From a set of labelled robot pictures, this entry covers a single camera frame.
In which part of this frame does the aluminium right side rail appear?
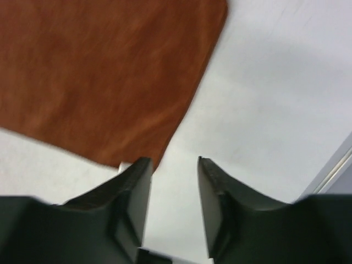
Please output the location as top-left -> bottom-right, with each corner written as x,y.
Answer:
299,143 -> 351,199

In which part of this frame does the brown towel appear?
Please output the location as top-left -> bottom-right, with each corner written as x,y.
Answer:
1,1 -> 228,167

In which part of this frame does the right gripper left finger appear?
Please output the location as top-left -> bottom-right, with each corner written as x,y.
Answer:
0,156 -> 154,264

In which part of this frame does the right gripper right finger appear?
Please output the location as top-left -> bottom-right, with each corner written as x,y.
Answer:
197,157 -> 351,263

